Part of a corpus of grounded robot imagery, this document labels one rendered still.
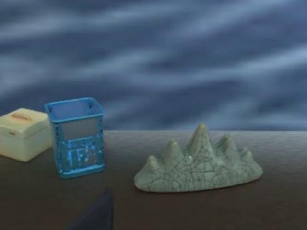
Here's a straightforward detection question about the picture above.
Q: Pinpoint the blue square mesh pen holder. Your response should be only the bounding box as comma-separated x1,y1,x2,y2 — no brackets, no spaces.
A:
44,97,106,180

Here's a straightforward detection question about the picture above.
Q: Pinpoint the green ceramic mountain brush rest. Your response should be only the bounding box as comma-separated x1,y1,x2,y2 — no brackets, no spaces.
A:
133,123,264,193

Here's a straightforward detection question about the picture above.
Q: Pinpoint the cream square lidded box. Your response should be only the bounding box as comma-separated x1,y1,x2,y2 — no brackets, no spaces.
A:
0,107,53,162

